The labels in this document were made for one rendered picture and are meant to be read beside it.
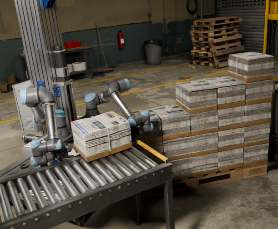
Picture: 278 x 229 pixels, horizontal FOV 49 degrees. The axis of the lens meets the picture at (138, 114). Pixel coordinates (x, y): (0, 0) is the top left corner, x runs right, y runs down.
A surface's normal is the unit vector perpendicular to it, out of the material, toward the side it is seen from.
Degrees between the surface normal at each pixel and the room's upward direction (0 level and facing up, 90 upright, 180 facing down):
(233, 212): 0
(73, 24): 90
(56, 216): 90
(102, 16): 90
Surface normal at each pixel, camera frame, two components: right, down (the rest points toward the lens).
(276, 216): -0.08, -0.94
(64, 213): 0.50, 0.26
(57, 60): -0.44, 0.33
